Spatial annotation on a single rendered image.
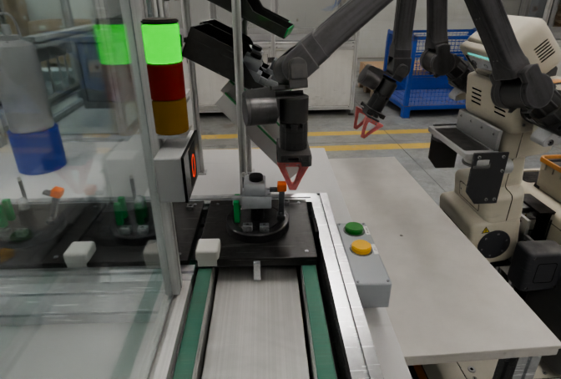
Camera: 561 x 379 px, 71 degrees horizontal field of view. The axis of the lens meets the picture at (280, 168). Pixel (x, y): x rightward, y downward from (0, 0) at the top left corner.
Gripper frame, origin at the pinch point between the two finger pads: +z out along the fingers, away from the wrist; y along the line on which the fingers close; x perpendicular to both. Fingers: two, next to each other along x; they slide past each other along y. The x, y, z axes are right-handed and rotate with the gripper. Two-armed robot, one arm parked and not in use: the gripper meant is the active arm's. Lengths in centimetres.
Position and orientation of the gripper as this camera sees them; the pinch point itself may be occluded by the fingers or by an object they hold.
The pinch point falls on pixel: (292, 185)
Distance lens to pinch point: 84.4
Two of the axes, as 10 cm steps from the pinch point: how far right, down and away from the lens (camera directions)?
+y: 0.4, 4.1, -9.1
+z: 0.0, 9.1, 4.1
